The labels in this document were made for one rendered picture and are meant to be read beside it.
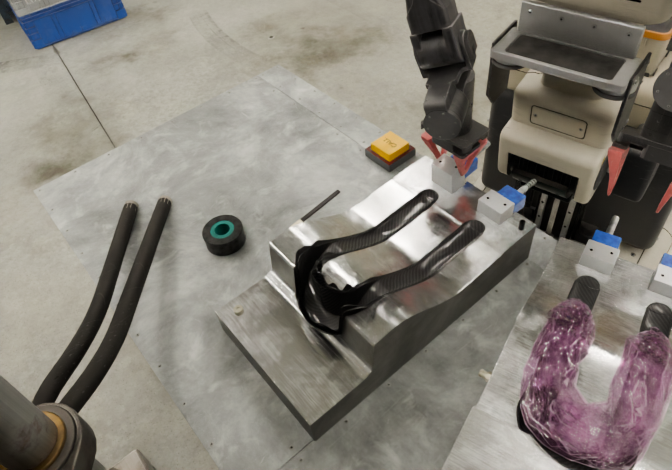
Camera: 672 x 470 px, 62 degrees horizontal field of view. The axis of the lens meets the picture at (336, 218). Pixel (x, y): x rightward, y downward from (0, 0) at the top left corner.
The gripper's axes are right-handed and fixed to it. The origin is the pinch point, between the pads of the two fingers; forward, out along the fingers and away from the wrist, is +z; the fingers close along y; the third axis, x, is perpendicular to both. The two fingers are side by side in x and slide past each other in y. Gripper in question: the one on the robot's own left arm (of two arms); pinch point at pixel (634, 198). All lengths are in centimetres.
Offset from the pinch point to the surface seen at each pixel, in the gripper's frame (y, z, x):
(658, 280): 7.7, 11.6, 2.6
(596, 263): -1.3, 13.0, 2.4
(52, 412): -42, 28, -66
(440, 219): -26.7, 14.1, -3.8
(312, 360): -30, 32, -32
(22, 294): -177, 112, -3
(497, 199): -19.5, 8.5, 0.9
